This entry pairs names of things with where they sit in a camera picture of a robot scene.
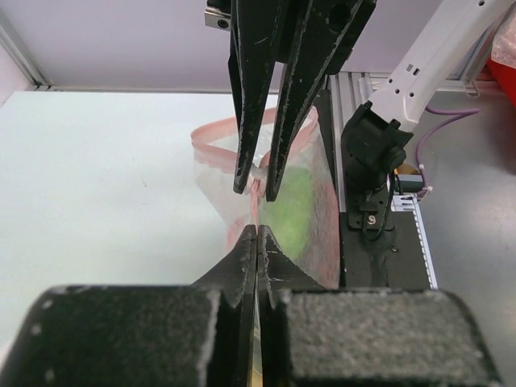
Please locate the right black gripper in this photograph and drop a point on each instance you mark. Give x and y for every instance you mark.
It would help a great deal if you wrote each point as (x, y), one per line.
(322, 41)

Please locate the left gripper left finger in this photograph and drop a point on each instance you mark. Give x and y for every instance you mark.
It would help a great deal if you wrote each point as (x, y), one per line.
(143, 335)

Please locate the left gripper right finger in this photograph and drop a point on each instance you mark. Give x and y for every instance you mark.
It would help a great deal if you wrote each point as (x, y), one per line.
(313, 336)

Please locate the clear zip top bag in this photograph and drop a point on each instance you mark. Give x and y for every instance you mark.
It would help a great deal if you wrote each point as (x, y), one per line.
(214, 148)

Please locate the light green toy cucumber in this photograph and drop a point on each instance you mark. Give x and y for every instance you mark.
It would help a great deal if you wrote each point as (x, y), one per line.
(289, 216)

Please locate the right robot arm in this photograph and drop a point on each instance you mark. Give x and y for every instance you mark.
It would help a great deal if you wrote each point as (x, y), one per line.
(394, 109)

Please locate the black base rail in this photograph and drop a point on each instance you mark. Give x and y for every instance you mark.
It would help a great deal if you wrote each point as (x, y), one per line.
(379, 247)

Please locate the white slotted cable duct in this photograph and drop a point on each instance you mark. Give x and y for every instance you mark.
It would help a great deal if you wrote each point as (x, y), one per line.
(409, 203)

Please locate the left aluminium frame post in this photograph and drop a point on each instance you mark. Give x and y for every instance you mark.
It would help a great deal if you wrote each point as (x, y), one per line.
(19, 52)

